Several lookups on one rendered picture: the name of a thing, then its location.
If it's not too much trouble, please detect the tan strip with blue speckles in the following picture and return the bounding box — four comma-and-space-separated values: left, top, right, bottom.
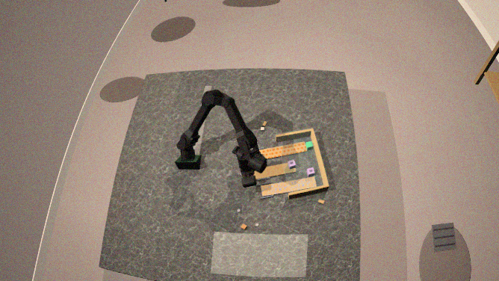
261, 182, 288, 197

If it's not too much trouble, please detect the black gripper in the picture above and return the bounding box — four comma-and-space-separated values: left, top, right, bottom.
238, 163, 257, 188

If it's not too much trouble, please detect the orange polka-dotted tan strip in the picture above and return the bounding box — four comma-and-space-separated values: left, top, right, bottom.
259, 146, 281, 159

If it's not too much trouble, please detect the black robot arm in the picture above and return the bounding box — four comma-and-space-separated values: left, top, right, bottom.
176, 89, 267, 173

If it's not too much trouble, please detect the light wooden strip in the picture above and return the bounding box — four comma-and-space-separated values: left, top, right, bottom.
254, 164, 284, 179

